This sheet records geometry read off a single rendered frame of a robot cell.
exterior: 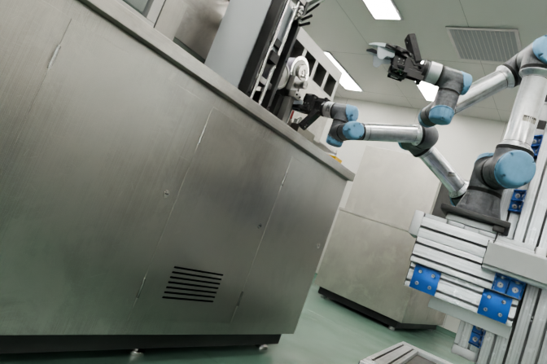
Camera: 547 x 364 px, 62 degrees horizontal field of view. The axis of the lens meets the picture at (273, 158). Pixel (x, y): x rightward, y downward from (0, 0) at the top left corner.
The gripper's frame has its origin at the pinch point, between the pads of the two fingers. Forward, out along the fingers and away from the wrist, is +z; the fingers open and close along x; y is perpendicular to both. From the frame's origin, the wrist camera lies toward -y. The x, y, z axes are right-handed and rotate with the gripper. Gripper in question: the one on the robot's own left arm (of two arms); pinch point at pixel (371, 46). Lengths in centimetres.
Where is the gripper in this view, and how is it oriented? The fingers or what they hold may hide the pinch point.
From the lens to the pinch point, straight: 166.3
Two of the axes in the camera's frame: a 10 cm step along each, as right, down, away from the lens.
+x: -0.4, 2.6, 9.6
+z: -9.4, -3.4, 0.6
